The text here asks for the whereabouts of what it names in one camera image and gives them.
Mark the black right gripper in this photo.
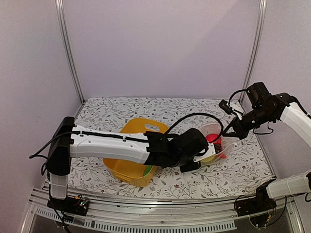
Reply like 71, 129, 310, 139
222, 106, 275, 139

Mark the clear zip top bag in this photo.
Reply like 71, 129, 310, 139
199, 122, 237, 166

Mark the red toy apple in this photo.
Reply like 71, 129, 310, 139
206, 133, 222, 145

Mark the orange toy carrot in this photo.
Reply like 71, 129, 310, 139
217, 153, 227, 159

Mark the yellow toy lemon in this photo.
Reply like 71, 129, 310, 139
201, 156, 216, 164

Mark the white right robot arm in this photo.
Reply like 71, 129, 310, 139
222, 82, 311, 212

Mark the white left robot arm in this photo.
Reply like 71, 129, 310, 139
30, 116, 211, 211

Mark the green toy cucumber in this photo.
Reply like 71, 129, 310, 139
143, 165, 153, 176

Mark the floral tablecloth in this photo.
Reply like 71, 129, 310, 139
68, 98, 274, 199

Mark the yellow plastic basket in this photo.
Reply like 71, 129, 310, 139
103, 118, 169, 187

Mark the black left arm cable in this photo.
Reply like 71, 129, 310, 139
166, 113, 225, 144

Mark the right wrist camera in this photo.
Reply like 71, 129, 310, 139
218, 100, 243, 119

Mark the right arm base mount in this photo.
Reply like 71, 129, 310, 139
234, 180, 276, 228

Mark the right aluminium frame post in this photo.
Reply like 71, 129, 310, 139
242, 0, 267, 89

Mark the aluminium frame post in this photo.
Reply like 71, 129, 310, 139
55, 0, 85, 103
242, 0, 267, 89

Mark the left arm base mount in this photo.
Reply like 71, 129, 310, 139
47, 195, 90, 216

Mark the left aluminium frame post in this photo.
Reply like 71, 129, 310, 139
55, 0, 85, 103

